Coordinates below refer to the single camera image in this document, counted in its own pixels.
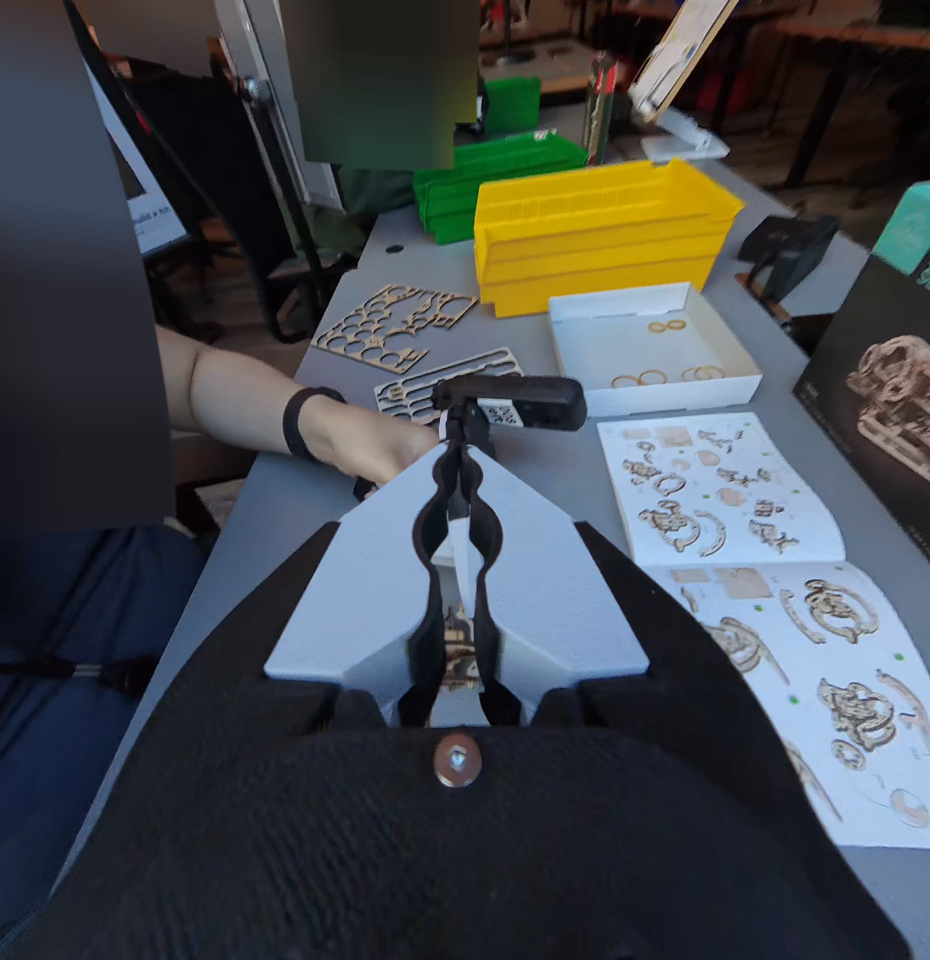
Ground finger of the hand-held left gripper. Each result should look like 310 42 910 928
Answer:
444 516 483 610

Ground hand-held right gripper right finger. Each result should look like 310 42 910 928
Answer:
459 442 652 727

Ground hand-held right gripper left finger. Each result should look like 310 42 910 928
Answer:
262 441 460 727

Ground small wooden model assembly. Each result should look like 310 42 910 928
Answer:
438 606 486 693

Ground person's left forearm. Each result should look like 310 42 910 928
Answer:
156 326 316 460

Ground black printed model box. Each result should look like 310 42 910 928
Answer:
792 255 930 573

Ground person's left hand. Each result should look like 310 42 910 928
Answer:
309 403 444 492

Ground white cardboard tray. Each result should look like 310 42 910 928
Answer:
547 281 762 418

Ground wooden sheet with long cutouts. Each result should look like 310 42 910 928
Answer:
373 347 525 426

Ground yellow plastic bin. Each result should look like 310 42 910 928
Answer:
476 225 727 292
474 157 745 252

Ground black wristband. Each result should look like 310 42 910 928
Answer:
282 386 348 462

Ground white instruction booklet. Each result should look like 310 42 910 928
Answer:
596 411 930 850

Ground green plastic bin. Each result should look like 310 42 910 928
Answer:
418 180 483 246
480 75 543 138
412 129 590 205

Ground wooden sheet with round cutouts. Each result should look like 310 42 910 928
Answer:
311 283 479 375

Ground black folded stand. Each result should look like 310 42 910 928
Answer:
737 216 841 303

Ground white stand base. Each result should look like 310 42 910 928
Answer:
641 108 732 163

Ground dark can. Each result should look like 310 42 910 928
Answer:
581 52 621 166

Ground person's blue trousers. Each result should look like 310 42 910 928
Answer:
0 525 211 939

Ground wooden board on stand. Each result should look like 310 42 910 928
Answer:
628 0 741 125

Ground black chair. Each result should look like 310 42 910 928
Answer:
123 71 339 342

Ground teal box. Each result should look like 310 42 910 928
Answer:
873 180 930 280

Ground white sign board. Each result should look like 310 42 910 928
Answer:
82 45 190 258

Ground dark background table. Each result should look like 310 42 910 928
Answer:
765 11 930 190

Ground black strap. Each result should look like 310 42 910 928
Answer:
0 651 160 697

